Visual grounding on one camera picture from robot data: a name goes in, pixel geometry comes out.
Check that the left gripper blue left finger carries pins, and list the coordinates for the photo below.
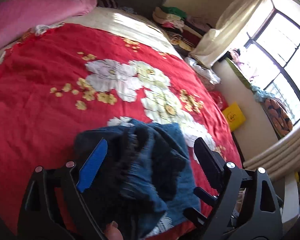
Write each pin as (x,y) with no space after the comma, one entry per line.
(90,168)

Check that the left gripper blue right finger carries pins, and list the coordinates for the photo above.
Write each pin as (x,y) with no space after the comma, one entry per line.
(211,163)

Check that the blue denim pants lace trim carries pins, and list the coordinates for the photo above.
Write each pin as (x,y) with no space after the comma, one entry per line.
(145,181)

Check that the left hand red nails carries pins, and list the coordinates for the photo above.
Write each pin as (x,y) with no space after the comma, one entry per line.
(112,232)

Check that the yellow box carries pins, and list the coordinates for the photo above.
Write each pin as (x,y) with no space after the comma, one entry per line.
(234,116)

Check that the red bag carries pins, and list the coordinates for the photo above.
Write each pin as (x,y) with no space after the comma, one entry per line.
(219,99)

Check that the orange patterned cushion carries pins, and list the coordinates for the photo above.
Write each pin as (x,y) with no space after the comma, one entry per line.
(277,114)

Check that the red floral bedspread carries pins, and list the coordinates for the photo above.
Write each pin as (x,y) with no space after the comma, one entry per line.
(73,78)

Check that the stack of folded clothes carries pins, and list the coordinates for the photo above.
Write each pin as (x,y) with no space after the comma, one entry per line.
(183,31)

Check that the beige bed sheet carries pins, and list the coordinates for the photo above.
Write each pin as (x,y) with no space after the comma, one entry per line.
(134,29)

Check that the cream curtain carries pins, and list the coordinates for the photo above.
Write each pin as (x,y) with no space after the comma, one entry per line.
(216,42)

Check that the striped pillow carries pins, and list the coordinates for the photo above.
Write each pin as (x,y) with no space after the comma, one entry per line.
(107,4)

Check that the pink quilt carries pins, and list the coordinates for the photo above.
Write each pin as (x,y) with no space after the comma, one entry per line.
(17,16)

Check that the window with dark frame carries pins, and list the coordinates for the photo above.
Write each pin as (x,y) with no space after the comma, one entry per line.
(272,41)

